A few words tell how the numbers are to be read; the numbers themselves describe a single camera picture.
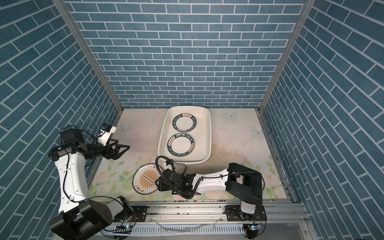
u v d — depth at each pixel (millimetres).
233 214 735
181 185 608
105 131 609
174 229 705
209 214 752
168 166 732
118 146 629
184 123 1092
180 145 968
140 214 720
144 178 848
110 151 611
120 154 655
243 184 488
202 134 1054
